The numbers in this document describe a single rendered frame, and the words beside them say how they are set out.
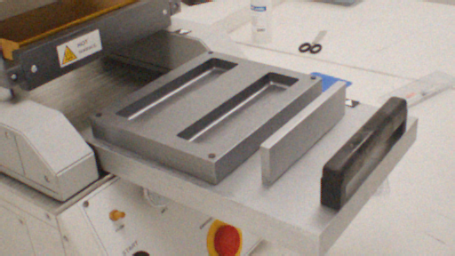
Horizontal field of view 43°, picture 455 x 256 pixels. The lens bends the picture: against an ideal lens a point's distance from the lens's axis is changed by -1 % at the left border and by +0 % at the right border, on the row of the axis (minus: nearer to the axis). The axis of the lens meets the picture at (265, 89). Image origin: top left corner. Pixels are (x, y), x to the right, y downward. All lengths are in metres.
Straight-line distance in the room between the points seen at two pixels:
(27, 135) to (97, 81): 0.26
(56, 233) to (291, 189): 0.26
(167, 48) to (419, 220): 0.42
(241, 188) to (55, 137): 0.20
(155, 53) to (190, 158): 0.33
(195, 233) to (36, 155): 0.22
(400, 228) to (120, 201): 0.39
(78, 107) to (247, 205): 0.35
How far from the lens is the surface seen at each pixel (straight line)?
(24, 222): 0.69
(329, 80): 1.21
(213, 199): 0.53
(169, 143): 0.55
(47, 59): 0.67
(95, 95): 0.82
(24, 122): 0.63
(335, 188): 0.49
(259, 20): 1.38
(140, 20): 0.76
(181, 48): 0.80
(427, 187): 0.92
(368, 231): 0.82
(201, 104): 0.62
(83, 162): 0.62
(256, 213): 0.51
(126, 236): 0.65
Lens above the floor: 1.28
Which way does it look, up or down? 27 degrees down
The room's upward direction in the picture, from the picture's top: 2 degrees counter-clockwise
